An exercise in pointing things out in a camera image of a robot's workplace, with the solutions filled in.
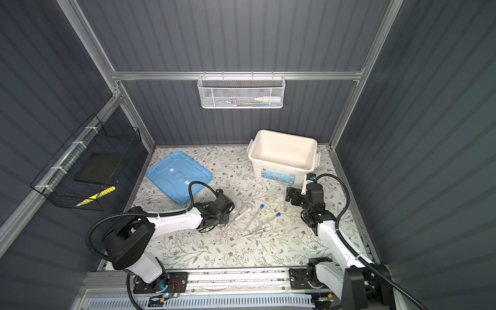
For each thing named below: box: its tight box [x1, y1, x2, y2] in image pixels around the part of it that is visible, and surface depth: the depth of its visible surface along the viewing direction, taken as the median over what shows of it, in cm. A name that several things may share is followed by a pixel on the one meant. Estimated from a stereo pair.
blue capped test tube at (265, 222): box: [249, 211, 282, 234], surface depth 91 cm
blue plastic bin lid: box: [145, 151, 213, 205], surface depth 111 cm
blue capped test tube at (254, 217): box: [244, 204, 265, 230], surface depth 93 cm
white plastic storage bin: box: [246, 128, 321, 187], surface depth 106 cm
